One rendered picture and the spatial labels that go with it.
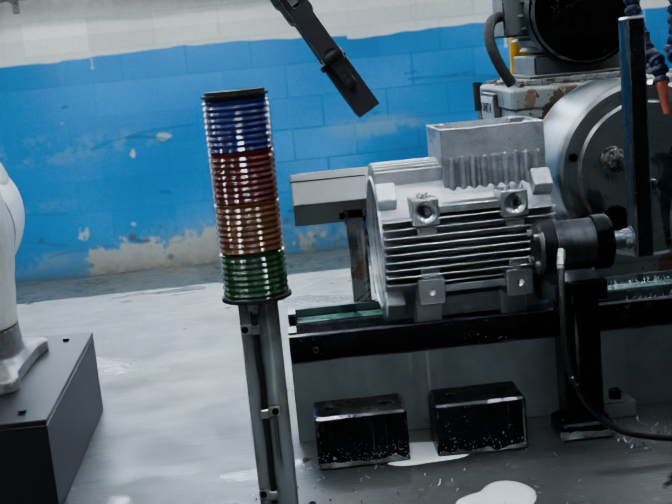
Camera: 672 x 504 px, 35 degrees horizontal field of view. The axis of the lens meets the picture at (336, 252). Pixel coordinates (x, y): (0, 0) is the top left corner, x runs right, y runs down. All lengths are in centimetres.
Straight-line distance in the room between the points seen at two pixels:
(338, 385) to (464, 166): 29
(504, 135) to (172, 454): 53
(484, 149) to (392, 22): 560
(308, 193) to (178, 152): 535
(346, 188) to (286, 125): 531
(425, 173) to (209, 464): 41
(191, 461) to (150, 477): 6
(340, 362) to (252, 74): 558
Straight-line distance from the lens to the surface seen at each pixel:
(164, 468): 124
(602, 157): 152
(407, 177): 123
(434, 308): 123
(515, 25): 188
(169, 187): 681
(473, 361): 125
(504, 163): 123
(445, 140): 122
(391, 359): 123
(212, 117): 93
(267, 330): 97
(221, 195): 94
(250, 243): 93
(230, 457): 124
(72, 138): 685
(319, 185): 146
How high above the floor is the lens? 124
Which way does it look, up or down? 11 degrees down
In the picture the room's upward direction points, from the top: 5 degrees counter-clockwise
